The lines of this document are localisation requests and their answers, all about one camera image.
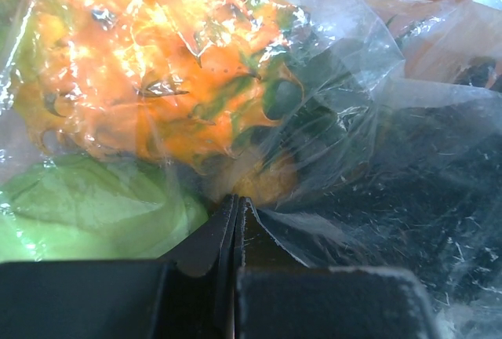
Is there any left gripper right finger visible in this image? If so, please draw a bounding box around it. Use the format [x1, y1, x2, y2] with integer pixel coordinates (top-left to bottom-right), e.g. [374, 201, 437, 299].
[235, 198, 439, 338]

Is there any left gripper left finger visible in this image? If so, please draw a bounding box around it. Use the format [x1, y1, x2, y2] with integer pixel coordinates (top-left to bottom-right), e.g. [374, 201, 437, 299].
[1, 195, 238, 338]

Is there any clear zip top bag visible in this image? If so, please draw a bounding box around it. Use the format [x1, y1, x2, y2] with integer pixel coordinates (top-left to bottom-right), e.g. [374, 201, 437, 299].
[1, 0, 501, 338]

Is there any fake orange pineapple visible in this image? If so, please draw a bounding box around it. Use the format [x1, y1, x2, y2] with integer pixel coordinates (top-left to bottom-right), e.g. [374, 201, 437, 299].
[13, 0, 306, 205]

